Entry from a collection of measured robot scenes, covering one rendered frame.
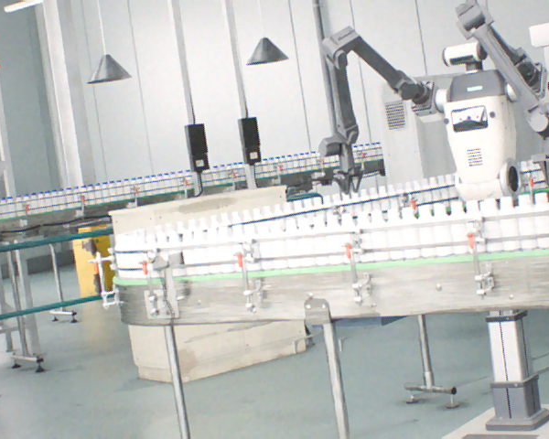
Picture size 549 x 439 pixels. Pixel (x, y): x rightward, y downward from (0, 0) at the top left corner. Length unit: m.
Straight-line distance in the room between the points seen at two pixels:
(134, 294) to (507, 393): 1.47
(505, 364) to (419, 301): 0.74
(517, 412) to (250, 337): 3.97
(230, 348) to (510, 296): 4.62
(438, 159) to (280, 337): 2.47
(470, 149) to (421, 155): 5.52
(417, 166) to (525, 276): 6.30
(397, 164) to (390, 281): 6.24
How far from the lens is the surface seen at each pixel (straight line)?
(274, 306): 4.20
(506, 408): 4.56
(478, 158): 4.42
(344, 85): 4.31
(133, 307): 4.67
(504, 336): 4.50
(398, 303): 3.93
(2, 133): 10.43
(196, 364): 8.02
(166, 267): 4.41
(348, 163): 4.49
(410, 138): 9.98
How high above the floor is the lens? 1.39
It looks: 3 degrees down
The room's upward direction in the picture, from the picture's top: 8 degrees counter-clockwise
